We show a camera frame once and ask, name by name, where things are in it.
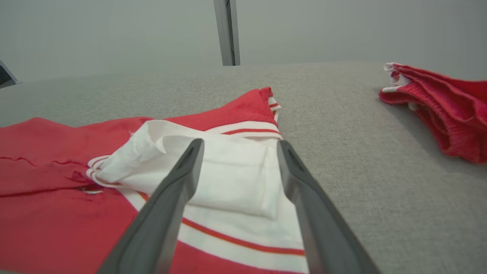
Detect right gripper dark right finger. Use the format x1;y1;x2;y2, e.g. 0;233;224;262
277;140;381;274

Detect red shorts with white stripe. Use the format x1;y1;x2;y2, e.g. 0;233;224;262
379;62;487;165

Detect grey metal partition post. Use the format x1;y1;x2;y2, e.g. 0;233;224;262
213;0;241;67

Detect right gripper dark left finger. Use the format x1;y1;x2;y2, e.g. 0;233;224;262
97;138;205;274

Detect red shirt with white sleeves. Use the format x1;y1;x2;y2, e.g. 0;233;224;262
0;87;309;274

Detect grey metal frame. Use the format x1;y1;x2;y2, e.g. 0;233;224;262
0;60;22;89

